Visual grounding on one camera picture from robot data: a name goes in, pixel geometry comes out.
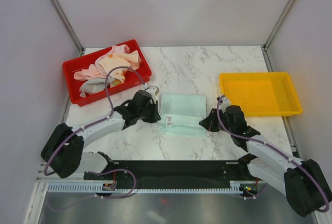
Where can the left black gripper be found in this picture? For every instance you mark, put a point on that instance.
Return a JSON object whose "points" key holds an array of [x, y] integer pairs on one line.
{"points": [[155, 116]]}

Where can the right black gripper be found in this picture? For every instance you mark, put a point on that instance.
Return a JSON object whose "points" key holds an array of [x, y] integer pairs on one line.
{"points": [[209, 122]]}

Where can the mint green towel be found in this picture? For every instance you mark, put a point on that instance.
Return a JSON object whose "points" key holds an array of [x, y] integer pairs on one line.
{"points": [[181, 113]]}

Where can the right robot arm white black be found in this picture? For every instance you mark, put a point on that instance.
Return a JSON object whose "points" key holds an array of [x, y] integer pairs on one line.
{"points": [[301, 182]]}

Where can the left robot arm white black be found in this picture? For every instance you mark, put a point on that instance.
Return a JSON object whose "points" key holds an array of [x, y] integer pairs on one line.
{"points": [[64, 151]]}

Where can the yellow plastic bin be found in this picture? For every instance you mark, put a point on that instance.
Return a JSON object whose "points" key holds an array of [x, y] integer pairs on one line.
{"points": [[261, 94]]}

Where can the cream orange-dotted towel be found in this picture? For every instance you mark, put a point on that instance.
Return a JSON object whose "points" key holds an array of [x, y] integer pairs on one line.
{"points": [[120, 56]]}

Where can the grey towel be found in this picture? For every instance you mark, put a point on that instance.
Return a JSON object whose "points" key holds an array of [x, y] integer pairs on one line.
{"points": [[92, 86]]}

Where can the pink striped towel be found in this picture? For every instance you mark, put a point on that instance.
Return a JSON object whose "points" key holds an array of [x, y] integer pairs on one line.
{"points": [[95, 70]]}

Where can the red plastic bin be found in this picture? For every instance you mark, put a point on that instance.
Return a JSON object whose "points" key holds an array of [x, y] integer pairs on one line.
{"points": [[77, 64]]}

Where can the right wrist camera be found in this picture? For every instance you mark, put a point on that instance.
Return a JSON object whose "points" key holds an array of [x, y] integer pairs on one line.
{"points": [[224, 102]]}

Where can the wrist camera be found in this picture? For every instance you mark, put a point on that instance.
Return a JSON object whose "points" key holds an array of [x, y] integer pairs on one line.
{"points": [[224, 102], [152, 90]]}

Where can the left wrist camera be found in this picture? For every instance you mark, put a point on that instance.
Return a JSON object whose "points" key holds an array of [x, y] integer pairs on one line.
{"points": [[152, 90]]}

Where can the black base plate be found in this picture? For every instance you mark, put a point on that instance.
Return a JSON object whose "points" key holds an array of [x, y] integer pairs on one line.
{"points": [[184, 174]]}

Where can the white slotted cable duct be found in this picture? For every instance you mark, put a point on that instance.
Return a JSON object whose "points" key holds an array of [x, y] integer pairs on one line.
{"points": [[72, 187]]}

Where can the left aluminium frame post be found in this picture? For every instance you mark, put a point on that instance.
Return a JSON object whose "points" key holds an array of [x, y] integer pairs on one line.
{"points": [[65, 21]]}

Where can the aluminium frame post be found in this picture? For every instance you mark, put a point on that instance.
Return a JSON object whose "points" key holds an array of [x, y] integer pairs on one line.
{"points": [[65, 21], [282, 17]]}

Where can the right aluminium frame post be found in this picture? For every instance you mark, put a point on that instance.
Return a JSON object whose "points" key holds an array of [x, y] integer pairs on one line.
{"points": [[282, 17]]}

